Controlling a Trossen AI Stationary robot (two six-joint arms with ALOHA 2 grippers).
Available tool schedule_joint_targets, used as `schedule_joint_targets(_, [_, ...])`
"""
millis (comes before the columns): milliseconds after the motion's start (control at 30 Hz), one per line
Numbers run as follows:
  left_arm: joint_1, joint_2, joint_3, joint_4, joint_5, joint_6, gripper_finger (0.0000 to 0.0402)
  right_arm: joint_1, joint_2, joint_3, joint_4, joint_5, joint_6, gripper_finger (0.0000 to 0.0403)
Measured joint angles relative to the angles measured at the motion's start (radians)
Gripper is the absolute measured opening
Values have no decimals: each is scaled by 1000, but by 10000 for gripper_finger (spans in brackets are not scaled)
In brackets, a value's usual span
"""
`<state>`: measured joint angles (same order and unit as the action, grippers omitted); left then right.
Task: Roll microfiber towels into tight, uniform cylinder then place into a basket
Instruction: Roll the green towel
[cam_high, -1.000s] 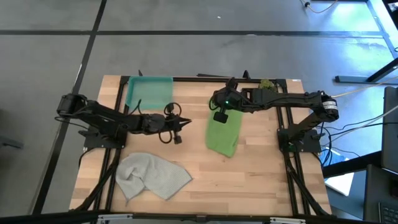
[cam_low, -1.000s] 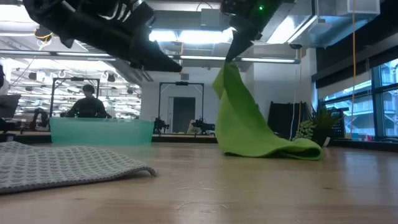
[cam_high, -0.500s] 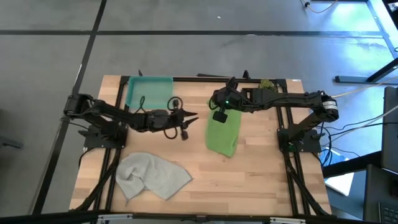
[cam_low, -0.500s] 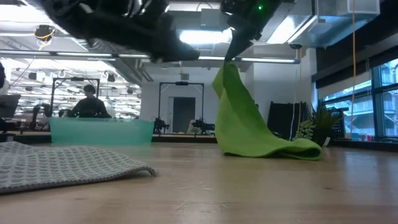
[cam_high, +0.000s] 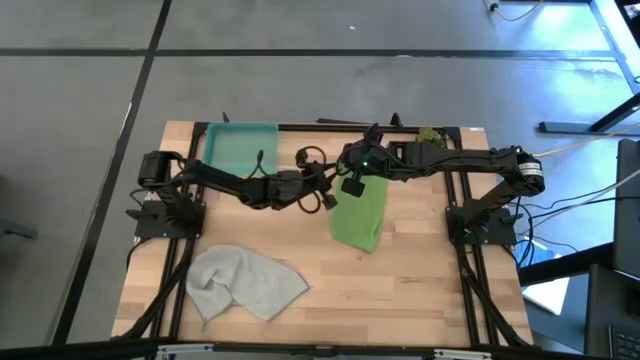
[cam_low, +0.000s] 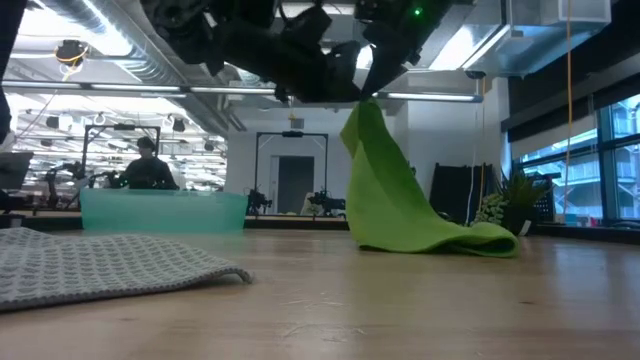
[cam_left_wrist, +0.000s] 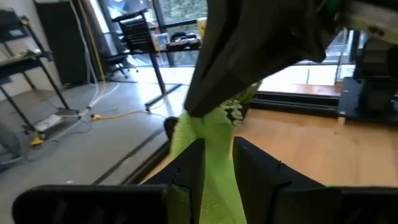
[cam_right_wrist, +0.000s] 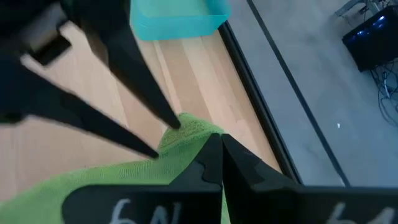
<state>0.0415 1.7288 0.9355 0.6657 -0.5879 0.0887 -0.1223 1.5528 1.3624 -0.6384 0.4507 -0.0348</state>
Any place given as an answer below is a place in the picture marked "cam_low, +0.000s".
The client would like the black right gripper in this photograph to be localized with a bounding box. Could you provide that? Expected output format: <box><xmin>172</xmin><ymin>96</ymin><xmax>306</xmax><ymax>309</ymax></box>
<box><xmin>353</xmin><ymin>0</ymin><xmax>454</xmax><ymax>101</ymax></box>

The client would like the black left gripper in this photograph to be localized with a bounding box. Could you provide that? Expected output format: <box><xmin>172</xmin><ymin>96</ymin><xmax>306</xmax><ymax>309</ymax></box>
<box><xmin>219</xmin><ymin>4</ymin><xmax>362</xmax><ymax>104</ymax></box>

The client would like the green microfiber towel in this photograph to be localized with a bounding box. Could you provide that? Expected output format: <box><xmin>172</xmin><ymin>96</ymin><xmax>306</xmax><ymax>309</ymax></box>
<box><xmin>339</xmin><ymin>98</ymin><xmax>521</xmax><ymax>259</ymax></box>

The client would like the pale grey waffle towel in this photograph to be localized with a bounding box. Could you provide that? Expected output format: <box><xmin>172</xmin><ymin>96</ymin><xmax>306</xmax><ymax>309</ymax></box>
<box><xmin>0</xmin><ymin>227</ymin><xmax>254</xmax><ymax>314</ymax></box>

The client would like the teal plastic basket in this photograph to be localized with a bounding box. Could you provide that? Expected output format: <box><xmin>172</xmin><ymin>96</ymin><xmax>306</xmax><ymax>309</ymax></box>
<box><xmin>79</xmin><ymin>188</ymin><xmax>249</xmax><ymax>234</ymax></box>

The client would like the grey door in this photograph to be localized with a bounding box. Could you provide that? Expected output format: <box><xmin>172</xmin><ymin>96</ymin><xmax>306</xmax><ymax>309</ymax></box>
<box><xmin>277</xmin><ymin>155</ymin><xmax>315</xmax><ymax>215</ymax></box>

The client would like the black folding panel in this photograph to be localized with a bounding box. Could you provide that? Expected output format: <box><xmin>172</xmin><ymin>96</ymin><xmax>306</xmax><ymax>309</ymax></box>
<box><xmin>429</xmin><ymin>162</ymin><xmax>494</xmax><ymax>224</ymax></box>

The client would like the small potted succulent plant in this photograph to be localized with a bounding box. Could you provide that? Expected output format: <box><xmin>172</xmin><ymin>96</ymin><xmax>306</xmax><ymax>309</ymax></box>
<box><xmin>472</xmin><ymin>169</ymin><xmax>551</xmax><ymax>236</ymax></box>

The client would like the person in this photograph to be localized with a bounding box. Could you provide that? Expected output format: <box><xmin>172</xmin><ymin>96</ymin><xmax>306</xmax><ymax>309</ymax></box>
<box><xmin>118</xmin><ymin>135</ymin><xmax>180</xmax><ymax>190</ymax></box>

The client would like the black perforated crate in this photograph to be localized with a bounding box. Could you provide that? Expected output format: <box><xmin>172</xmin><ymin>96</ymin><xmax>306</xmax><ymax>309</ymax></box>
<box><xmin>532</xmin><ymin>172</ymin><xmax>564</xmax><ymax>221</ymax></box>

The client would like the dark background monitor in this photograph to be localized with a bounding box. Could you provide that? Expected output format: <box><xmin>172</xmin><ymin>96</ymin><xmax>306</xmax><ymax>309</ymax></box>
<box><xmin>0</xmin><ymin>151</ymin><xmax>35</xmax><ymax>191</ymax></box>

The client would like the black aluminium table frame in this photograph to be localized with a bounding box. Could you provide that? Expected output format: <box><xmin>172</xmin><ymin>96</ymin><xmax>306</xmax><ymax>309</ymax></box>
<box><xmin>0</xmin><ymin>212</ymin><xmax>640</xmax><ymax>246</ymax></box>

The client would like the yellow hanging cable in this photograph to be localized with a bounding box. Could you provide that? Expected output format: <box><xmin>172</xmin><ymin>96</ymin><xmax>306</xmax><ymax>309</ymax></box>
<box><xmin>564</xmin><ymin>0</ymin><xmax>575</xmax><ymax>216</ymax></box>

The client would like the black ceiling camera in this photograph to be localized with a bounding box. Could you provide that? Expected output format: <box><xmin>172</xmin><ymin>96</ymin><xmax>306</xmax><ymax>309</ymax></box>
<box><xmin>53</xmin><ymin>39</ymin><xmax>90</xmax><ymax>69</ymax></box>

